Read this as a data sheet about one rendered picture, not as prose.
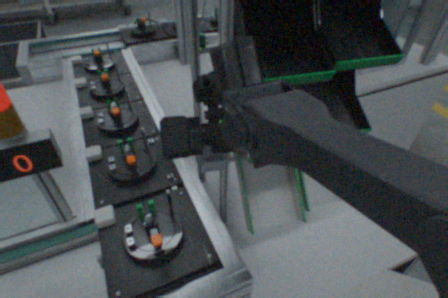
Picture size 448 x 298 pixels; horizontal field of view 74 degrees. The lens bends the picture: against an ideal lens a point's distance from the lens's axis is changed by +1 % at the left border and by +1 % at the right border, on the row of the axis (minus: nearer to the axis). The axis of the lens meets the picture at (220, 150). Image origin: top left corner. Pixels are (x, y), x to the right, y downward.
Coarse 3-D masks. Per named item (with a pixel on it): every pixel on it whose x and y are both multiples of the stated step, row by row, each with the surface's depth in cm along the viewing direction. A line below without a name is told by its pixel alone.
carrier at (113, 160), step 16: (128, 144) 95; (144, 144) 95; (160, 144) 95; (96, 160) 89; (112, 160) 84; (144, 160) 86; (160, 160) 89; (96, 176) 84; (112, 176) 82; (128, 176) 81; (144, 176) 82; (160, 176) 84; (176, 176) 84; (96, 192) 80; (112, 192) 80; (128, 192) 80; (144, 192) 80; (160, 192) 81; (96, 208) 76
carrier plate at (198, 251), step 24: (120, 216) 74; (192, 216) 74; (120, 240) 69; (192, 240) 69; (120, 264) 64; (144, 264) 64; (168, 264) 64; (192, 264) 64; (216, 264) 65; (120, 288) 60; (144, 288) 60
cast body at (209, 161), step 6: (204, 138) 49; (204, 150) 49; (210, 150) 49; (198, 156) 51; (204, 156) 50; (210, 156) 51; (216, 156) 51; (222, 156) 51; (198, 162) 52; (204, 162) 50; (210, 162) 50; (216, 162) 50; (222, 162) 51; (204, 168) 51; (210, 168) 51; (216, 168) 52; (222, 168) 53
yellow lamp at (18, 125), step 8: (0, 112) 48; (8, 112) 49; (16, 112) 51; (0, 120) 49; (8, 120) 50; (16, 120) 51; (0, 128) 49; (8, 128) 50; (16, 128) 51; (0, 136) 50; (8, 136) 51
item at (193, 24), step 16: (192, 0) 61; (224, 0) 45; (192, 16) 62; (224, 16) 47; (192, 32) 64; (224, 32) 49; (192, 48) 66; (192, 64) 69; (192, 80) 73; (224, 176) 72; (224, 192) 76; (224, 208) 81; (224, 224) 85
